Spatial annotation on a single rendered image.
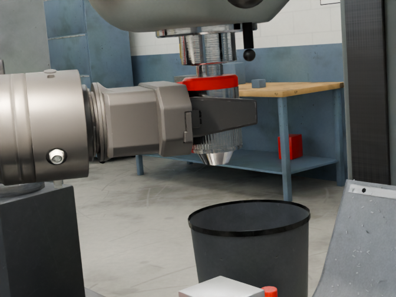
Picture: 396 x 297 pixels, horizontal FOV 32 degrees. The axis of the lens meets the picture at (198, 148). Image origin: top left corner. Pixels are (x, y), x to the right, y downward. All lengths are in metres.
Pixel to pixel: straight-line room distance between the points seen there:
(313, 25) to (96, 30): 2.77
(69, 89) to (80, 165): 0.06
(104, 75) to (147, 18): 7.37
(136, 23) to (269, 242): 1.97
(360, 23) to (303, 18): 5.24
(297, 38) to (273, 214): 3.54
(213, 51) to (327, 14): 5.44
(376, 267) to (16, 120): 0.55
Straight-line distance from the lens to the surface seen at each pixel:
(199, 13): 0.50
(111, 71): 7.92
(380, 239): 0.92
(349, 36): 0.94
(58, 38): 8.36
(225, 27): 0.54
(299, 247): 2.55
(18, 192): 0.91
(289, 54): 6.29
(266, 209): 2.86
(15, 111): 0.52
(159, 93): 0.52
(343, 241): 0.95
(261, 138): 6.66
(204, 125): 0.55
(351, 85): 0.95
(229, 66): 6.40
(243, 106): 0.55
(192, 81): 0.56
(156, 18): 0.51
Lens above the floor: 1.30
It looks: 9 degrees down
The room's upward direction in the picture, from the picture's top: 5 degrees counter-clockwise
